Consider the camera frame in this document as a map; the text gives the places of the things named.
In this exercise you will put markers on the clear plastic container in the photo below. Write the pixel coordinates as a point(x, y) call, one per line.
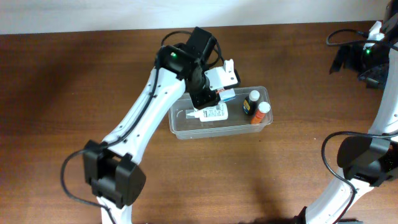
point(185, 126)

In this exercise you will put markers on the white spray bottle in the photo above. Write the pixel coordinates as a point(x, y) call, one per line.
point(212, 113)

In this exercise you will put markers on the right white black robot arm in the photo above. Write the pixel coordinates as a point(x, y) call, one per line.
point(361, 162)

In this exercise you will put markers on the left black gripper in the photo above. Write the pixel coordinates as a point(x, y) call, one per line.
point(204, 100)

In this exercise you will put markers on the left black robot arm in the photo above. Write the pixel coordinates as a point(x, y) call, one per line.
point(112, 166)

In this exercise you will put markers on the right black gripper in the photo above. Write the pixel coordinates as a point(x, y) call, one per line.
point(347, 55)

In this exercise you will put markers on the orange tube white cap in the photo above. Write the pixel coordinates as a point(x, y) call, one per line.
point(262, 109)

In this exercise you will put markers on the white Panadol medicine box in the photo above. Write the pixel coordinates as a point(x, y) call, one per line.
point(226, 94)

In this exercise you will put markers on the dark bottle white cap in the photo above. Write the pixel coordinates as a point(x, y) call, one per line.
point(250, 102)

